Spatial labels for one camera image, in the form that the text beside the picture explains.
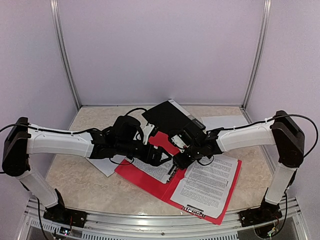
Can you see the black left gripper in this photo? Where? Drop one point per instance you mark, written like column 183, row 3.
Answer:
column 155, row 161

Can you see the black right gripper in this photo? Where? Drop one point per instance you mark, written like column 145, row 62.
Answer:
column 180, row 162

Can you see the printed paper sheet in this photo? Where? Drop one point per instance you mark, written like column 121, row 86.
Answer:
column 207, row 184
column 160, row 173

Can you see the metal folder clip spine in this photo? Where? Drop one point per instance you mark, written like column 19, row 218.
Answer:
column 172, row 172

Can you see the red clip file folder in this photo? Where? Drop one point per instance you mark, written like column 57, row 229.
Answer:
column 162, row 191

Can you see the metal folder clip bottom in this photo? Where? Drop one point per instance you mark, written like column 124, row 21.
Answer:
column 194, row 211

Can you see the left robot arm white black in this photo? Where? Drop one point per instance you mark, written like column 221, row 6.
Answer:
column 25, row 139

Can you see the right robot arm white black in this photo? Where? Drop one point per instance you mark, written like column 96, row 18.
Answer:
column 280, row 136

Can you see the black clip file folder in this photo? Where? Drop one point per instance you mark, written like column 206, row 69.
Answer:
column 169, row 115

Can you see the blank white paper sheet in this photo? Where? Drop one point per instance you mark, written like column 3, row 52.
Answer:
column 225, row 121

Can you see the blank paper sheet left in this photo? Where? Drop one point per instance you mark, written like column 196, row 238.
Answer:
column 107, row 166

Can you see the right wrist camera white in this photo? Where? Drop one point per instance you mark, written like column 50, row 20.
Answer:
column 178, row 142

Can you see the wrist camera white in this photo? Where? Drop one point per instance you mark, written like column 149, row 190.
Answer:
column 147, row 130
column 178, row 142

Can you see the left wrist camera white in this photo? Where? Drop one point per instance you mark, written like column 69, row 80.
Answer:
column 147, row 130

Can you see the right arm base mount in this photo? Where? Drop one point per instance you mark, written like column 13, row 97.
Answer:
column 259, row 215

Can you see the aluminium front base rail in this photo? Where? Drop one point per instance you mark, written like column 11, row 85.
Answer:
column 116, row 226

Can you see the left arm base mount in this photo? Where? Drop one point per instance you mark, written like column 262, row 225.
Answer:
column 67, row 216

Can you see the aluminium frame post right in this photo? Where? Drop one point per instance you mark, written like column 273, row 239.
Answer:
column 258, row 53

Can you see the aluminium frame post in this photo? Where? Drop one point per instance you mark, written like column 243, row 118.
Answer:
column 54, row 6
column 258, row 53

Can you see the aluminium frame post left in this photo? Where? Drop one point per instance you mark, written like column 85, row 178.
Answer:
column 54, row 6

